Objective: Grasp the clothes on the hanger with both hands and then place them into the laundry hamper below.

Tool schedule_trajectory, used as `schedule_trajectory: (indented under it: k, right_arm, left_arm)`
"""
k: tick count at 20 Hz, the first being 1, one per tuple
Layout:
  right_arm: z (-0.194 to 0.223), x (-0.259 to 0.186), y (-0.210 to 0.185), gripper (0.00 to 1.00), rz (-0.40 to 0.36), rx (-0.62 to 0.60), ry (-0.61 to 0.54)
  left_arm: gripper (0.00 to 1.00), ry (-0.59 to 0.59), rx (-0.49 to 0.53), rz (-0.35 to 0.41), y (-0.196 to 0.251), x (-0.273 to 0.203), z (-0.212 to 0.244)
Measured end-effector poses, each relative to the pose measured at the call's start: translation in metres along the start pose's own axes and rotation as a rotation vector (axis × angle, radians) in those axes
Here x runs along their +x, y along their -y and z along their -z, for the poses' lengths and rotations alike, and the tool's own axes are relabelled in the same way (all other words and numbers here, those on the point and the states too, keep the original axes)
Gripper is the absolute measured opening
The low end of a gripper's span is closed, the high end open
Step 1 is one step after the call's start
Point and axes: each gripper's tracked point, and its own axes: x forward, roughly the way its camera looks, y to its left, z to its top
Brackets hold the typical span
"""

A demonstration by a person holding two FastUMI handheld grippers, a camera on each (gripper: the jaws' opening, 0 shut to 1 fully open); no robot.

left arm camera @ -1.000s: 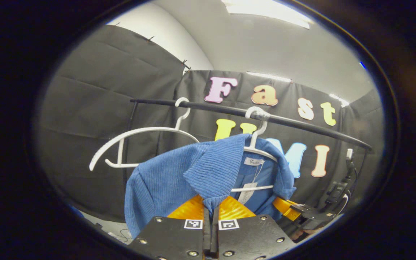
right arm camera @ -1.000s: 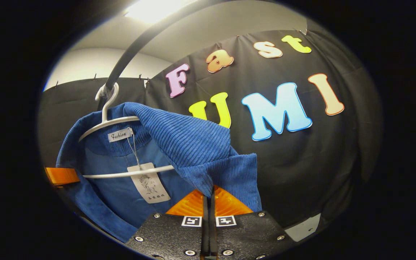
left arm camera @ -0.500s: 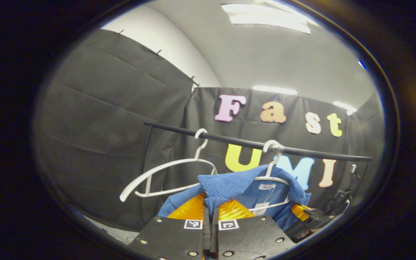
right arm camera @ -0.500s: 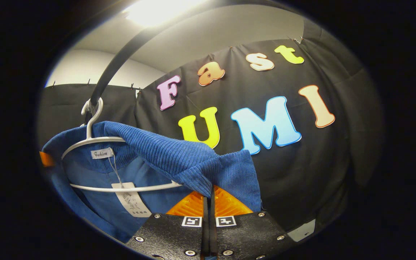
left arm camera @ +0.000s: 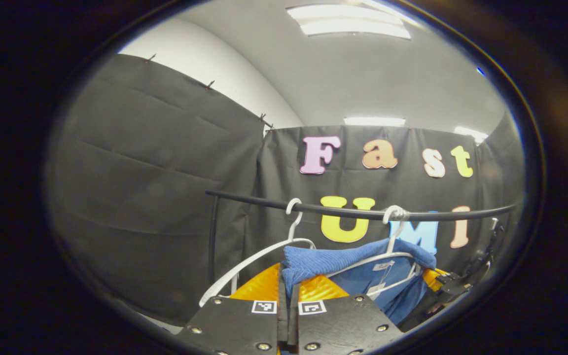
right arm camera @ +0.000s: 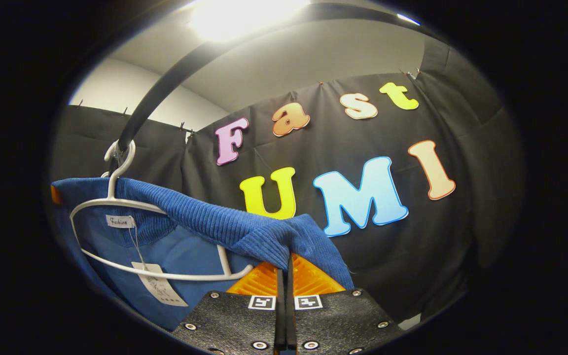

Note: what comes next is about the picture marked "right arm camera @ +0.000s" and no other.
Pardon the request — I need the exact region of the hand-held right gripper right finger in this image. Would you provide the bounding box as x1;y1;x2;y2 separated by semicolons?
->
286;254;405;355

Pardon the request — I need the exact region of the blue corduroy jacket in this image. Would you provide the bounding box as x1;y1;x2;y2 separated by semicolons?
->
50;177;356;332

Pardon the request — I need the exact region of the black metal clothes rack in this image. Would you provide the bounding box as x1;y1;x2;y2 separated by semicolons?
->
109;2;450;176

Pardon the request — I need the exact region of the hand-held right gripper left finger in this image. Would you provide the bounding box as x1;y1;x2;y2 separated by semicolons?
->
172;261;285;355

